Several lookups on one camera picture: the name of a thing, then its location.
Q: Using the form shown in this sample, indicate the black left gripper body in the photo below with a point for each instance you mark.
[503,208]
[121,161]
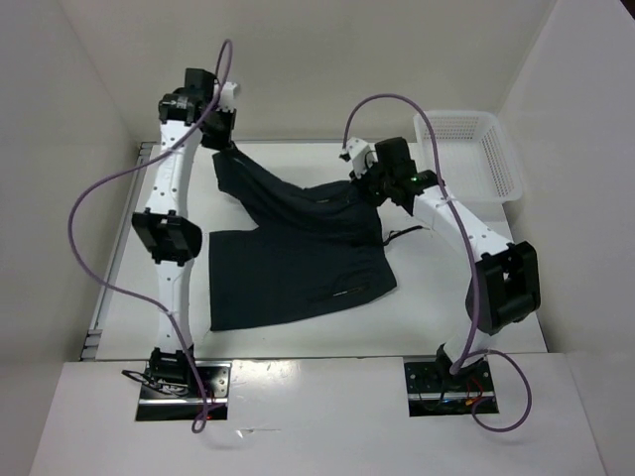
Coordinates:
[216,135]

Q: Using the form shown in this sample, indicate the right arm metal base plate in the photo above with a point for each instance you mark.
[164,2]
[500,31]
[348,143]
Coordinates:
[431,393]

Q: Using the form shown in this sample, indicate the dark navy shorts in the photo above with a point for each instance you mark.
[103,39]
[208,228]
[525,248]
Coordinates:
[314,250]

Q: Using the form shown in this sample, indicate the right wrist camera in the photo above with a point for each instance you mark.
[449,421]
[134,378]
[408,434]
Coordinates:
[359,153]

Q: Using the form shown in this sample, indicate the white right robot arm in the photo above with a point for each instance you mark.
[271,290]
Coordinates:
[504,283]

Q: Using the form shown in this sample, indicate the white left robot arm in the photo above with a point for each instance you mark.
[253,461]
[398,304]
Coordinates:
[200,113]

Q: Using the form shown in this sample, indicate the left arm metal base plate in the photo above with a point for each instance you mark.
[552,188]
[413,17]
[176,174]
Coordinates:
[161,402]

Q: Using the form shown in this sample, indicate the white plastic perforated basket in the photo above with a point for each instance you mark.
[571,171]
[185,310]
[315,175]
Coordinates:
[478,164]

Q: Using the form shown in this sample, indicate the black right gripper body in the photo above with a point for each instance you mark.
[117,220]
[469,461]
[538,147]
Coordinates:
[375,182]

